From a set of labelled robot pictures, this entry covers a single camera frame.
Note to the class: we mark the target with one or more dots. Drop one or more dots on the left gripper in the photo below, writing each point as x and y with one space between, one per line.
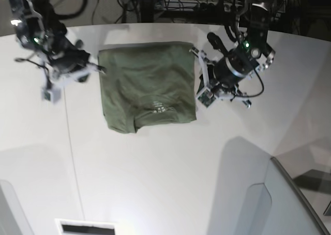
222 77

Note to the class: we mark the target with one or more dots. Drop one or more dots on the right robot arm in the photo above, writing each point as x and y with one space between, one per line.
40 29

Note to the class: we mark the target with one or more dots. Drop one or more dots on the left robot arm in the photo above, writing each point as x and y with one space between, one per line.
248 29

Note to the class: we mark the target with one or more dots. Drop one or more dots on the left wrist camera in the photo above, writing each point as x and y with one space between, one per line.
206 98

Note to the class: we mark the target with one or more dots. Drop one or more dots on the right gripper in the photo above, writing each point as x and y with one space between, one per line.
73 64

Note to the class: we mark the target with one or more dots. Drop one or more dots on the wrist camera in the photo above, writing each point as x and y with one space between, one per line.
206 98
51 95

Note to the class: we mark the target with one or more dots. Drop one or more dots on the olive green t-shirt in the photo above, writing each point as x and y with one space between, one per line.
147 84

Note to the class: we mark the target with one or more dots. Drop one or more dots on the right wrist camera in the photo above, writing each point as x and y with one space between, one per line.
51 95

